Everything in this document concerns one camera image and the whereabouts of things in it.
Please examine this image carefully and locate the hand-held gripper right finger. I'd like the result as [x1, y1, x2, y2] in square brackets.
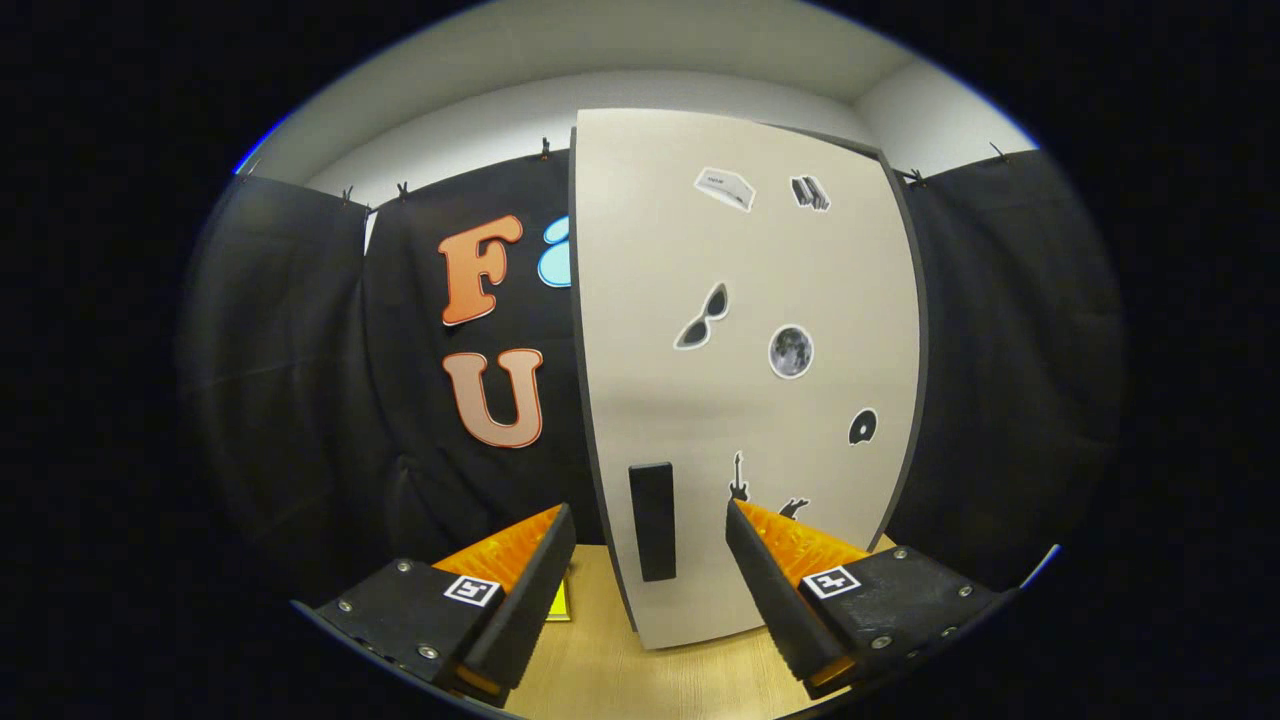
[725, 498, 1007, 702]

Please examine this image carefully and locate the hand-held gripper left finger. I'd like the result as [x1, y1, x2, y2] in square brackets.
[290, 502, 579, 709]

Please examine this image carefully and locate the beige shoe cabinet door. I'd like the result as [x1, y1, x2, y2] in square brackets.
[568, 108, 919, 651]

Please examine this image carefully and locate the dark grey shoe cabinet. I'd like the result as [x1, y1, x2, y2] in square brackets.
[750, 118, 931, 551]

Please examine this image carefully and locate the black backdrop cloth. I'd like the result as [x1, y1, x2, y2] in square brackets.
[180, 140, 1127, 601]

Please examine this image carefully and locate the row of black cloth clips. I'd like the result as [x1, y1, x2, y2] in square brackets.
[338, 138, 1011, 206]

